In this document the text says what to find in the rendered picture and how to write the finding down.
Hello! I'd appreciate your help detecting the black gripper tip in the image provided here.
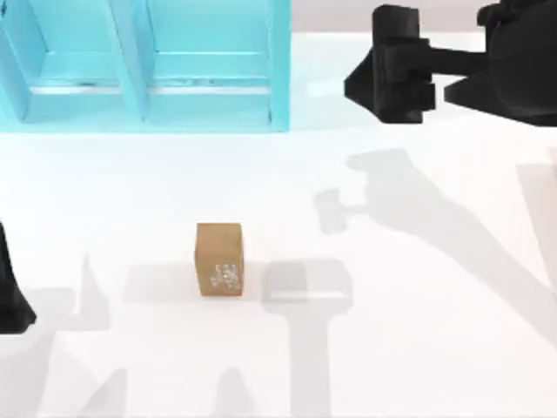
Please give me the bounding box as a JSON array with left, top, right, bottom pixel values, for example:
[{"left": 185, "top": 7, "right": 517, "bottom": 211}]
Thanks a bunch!
[{"left": 0, "top": 221, "right": 38, "bottom": 336}]

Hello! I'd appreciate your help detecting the light blue rack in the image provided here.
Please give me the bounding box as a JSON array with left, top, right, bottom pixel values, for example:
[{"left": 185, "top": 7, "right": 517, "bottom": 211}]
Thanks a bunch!
[{"left": 0, "top": 0, "right": 292, "bottom": 134}]

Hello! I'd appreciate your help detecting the brown box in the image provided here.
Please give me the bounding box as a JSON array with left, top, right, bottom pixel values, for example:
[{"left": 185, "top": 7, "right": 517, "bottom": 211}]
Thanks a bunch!
[{"left": 193, "top": 222, "right": 248, "bottom": 299}]

